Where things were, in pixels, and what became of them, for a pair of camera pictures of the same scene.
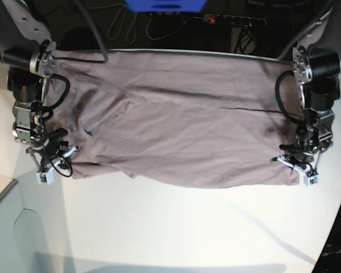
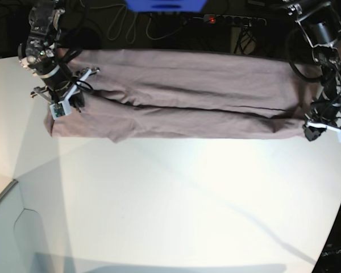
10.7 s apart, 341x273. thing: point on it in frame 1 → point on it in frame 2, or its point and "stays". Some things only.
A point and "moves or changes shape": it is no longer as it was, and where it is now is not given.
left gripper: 53,152 → 60,94
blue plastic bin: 166,5 stays
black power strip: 233,20 stays
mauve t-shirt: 168,117 moves or changes shape
